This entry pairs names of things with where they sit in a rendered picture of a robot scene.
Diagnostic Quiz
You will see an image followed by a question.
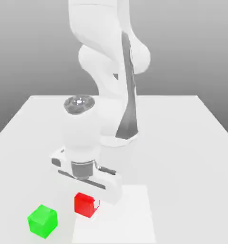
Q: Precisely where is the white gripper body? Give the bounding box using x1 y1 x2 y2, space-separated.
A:
51 165 123 206

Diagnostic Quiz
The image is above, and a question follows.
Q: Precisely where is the small red cube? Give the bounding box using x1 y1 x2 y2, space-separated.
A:
74 192 101 218

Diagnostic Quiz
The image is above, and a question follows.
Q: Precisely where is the small green cube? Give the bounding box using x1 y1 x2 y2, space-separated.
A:
27 204 58 240

